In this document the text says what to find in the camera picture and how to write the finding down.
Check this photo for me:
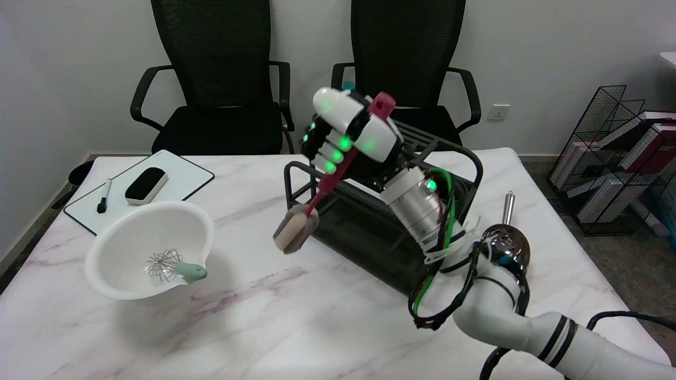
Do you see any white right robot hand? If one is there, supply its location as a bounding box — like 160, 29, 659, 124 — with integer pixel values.
301, 87, 404, 181

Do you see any pink sponge bottle brush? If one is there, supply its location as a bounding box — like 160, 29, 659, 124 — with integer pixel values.
273, 92, 396, 255

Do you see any black kitchen storage rack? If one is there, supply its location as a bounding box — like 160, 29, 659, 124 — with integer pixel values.
284, 119, 483, 296

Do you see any black mesh office chair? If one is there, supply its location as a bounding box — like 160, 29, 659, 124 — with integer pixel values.
130, 0, 295, 155
331, 0, 482, 147

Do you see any metal scoop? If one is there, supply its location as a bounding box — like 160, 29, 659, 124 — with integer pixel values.
484, 191, 530, 249

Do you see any black whiteboard eraser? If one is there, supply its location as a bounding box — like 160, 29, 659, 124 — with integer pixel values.
125, 167, 169, 206

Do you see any small whiteboard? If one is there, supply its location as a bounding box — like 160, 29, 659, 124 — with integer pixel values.
64, 150, 215, 236

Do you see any white mixing bowl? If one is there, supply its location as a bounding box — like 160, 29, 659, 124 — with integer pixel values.
84, 201, 215, 301

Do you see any black marker pen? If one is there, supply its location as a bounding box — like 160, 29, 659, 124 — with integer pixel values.
97, 179, 113, 214

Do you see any black round floor object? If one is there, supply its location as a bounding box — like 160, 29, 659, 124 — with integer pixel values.
68, 160, 95, 186

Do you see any dark red book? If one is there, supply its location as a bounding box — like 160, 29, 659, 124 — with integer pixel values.
626, 119, 676, 175

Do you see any green robot cable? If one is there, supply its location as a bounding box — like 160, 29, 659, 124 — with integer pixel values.
411, 168, 456, 315

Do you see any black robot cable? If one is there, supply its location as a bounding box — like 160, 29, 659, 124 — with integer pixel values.
408, 232, 530, 332

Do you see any green handled wire whisk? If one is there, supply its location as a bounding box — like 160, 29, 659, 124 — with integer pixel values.
146, 249, 208, 283

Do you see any black wire book rack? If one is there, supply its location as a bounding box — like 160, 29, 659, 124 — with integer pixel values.
547, 85, 676, 236

